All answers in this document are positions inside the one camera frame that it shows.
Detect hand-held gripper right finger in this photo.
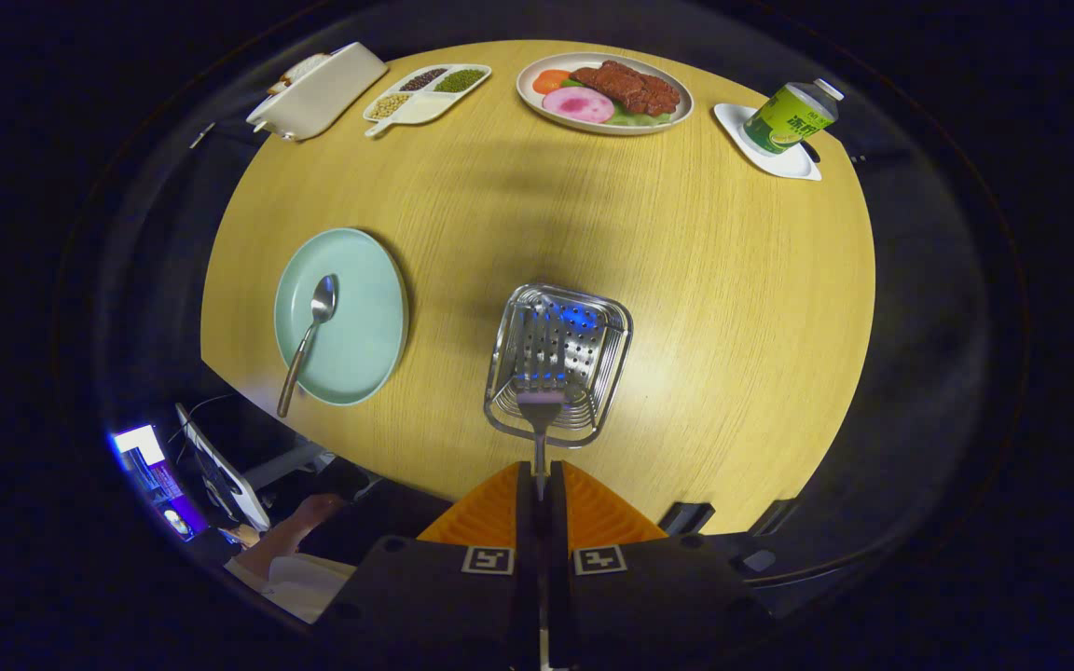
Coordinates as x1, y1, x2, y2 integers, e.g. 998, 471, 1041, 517
548, 461, 776, 670

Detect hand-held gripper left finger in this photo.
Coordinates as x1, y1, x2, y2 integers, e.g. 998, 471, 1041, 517
313, 461, 538, 671

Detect metal fork with dark handle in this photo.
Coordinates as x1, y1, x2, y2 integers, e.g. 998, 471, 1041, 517
514, 317, 566, 501

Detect metal spoon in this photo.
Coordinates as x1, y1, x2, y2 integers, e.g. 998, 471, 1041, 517
277, 274, 339, 418

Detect light green round plate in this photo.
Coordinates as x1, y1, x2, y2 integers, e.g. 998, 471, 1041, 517
274, 227, 409, 406

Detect white tablet monitor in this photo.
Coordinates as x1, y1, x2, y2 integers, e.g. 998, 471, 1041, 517
175, 403, 272, 532

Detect white square coaster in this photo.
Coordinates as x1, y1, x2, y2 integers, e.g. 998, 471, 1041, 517
713, 103, 822, 182

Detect pink round ham slice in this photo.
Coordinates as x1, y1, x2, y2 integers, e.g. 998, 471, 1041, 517
542, 86, 615, 125

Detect white divided dish with beans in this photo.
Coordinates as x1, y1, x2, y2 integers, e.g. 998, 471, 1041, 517
363, 63, 492, 139

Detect white oval food plate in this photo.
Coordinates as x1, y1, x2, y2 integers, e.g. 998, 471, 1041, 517
516, 52, 695, 137

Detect red meat slices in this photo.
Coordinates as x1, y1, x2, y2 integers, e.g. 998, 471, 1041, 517
571, 60, 682, 117

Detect green label drink bottle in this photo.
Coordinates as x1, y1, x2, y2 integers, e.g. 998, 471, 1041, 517
740, 78, 844, 157

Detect white toaster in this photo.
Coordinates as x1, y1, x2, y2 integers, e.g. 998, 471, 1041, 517
246, 42, 389, 143

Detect toast bread slice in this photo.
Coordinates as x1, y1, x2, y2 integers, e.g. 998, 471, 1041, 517
282, 53, 333, 87

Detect black table bracket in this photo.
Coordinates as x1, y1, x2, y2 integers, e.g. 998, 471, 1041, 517
750, 499, 800, 538
657, 501, 716, 538

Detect metal wire basket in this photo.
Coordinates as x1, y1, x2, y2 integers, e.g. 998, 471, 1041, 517
484, 283, 634, 449

